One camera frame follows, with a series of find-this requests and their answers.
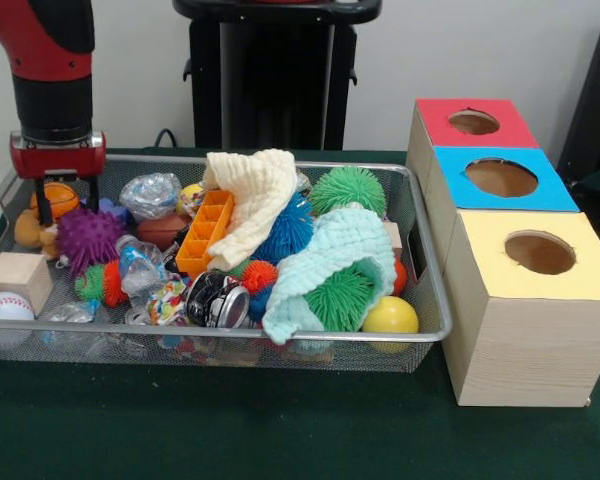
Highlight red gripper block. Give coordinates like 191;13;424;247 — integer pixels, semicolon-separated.
9;130;107;227

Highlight purple spiky ball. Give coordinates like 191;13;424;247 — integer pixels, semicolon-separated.
57;208;129;276

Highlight tan plush toy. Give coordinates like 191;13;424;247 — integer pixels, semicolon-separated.
13;208;61;261

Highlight orange toy building brick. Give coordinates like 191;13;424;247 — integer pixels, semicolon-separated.
175;189;236;276

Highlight cream knitted cloth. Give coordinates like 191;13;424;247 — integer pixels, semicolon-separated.
202;148;299;269

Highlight mint knitted cloth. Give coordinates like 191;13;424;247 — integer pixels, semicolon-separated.
262;207;396;346

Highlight clear mesh bin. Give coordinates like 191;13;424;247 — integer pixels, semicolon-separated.
0;152;454;374

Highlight wooden box with three holes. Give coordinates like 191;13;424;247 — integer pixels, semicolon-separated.
405;98;600;409

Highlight small orange basketball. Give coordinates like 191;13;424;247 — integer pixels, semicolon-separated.
29;182;81;221

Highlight purple toy piece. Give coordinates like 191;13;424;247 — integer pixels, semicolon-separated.
97;198;131;226

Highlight multicolour spiky caterpillar toy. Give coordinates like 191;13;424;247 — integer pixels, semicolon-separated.
74;259;131;307

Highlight clear plastic water bottle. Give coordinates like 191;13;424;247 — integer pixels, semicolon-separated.
115;234;169;301

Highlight plain wooden block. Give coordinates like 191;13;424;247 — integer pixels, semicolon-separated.
0;252;54;316

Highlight brown toy football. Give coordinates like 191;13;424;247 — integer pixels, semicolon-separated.
137;213;194;251

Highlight small yellow printed ball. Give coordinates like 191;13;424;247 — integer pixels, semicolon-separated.
176;183;206;214

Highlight white baseball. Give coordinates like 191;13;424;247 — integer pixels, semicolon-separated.
0;292;35;350

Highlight crushed black can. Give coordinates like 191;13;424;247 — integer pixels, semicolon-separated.
184;272;252;329

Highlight large blue spiky ball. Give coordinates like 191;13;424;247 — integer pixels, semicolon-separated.
254;192;315;266

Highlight green spiky ball with eyes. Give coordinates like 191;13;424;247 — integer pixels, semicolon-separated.
309;166;386;217

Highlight red ball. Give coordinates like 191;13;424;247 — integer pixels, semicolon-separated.
392;259;409;294

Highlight black standing panel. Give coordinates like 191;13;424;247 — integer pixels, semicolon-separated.
554;8;600;174

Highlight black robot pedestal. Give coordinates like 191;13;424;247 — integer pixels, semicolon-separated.
172;0;384;151

